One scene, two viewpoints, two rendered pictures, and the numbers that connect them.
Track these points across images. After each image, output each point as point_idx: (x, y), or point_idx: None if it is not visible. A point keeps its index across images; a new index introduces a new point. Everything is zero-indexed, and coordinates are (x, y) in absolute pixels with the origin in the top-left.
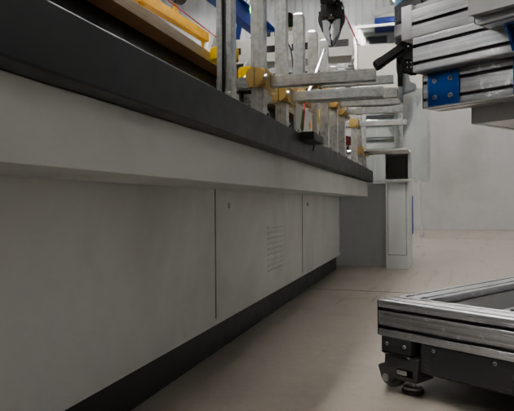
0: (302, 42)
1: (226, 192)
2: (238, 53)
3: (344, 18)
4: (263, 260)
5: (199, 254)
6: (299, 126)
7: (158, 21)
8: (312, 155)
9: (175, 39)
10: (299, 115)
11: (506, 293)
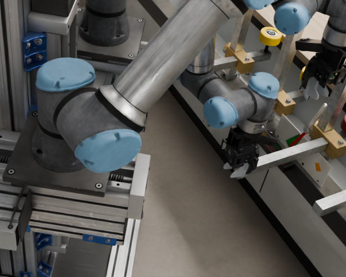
0: (334, 86)
1: None
2: (263, 38)
3: (302, 75)
4: None
5: None
6: (284, 138)
7: None
8: (295, 182)
9: None
10: (288, 131)
11: (100, 265)
